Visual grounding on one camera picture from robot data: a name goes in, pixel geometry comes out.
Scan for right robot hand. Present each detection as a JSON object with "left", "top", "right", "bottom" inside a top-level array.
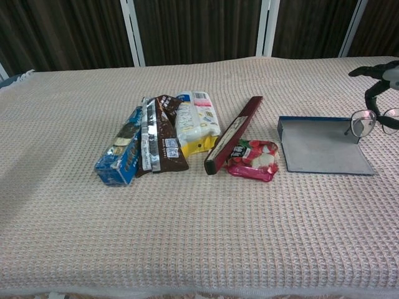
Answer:
[{"left": 348, "top": 60, "right": 399, "bottom": 118}]

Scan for thin-framed eyeglasses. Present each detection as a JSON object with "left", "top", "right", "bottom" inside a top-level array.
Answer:
[{"left": 344, "top": 107, "right": 399, "bottom": 138}]

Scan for red candy bag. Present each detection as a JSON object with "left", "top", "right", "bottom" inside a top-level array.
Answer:
[{"left": 224, "top": 138, "right": 280, "bottom": 183}]

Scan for long dark red box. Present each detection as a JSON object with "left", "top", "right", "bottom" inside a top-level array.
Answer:
[{"left": 203, "top": 95, "right": 264, "bottom": 176}]

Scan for white and yellow snack bag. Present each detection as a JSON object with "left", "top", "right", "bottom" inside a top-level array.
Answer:
[{"left": 174, "top": 90, "right": 223, "bottom": 159}]

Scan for brown snack bag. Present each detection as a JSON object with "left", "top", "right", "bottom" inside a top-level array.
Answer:
[{"left": 135, "top": 94, "right": 190, "bottom": 179}]

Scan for beige waffle-weave blanket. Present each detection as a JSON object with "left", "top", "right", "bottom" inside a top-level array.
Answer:
[{"left": 0, "top": 55, "right": 399, "bottom": 297}]

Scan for blue cookie package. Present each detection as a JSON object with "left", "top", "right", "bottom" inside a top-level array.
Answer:
[{"left": 94, "top": 105, "right": 145, "bottom": 187}]

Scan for teal table pad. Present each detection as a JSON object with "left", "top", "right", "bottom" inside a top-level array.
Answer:
[{"left": 0, "top": 73, "right": 32, "bottom": 90}]

